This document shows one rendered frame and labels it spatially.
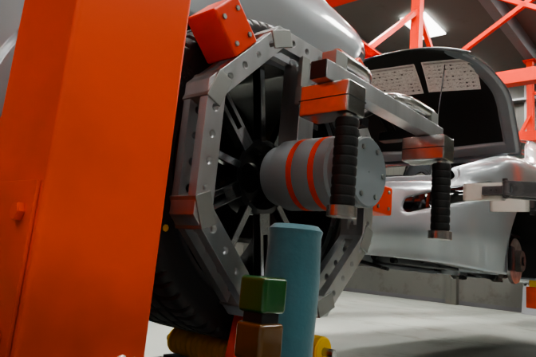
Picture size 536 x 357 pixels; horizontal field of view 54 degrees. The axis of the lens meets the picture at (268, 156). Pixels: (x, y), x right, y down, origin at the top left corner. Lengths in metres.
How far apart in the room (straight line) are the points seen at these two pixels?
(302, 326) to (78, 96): 0.47
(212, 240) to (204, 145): 0.15
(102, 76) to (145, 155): 0.11
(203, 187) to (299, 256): 0.19
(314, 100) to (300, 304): 0.31
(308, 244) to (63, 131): 0.41
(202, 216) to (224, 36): 0.31
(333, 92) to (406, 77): 3.78
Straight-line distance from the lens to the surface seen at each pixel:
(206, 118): 0.85
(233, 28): 0.93
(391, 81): 4.63
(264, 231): 1.10
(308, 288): 0.83
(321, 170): 0.92
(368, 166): 0.95
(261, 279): 0.59
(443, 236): 1.04
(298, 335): 0.84
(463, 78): 4.43
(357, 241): 1.20
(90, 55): 0.65
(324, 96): 0.79
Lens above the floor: 0.68
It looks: 11 degrees up
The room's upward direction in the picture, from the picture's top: 5 degrees clockwise
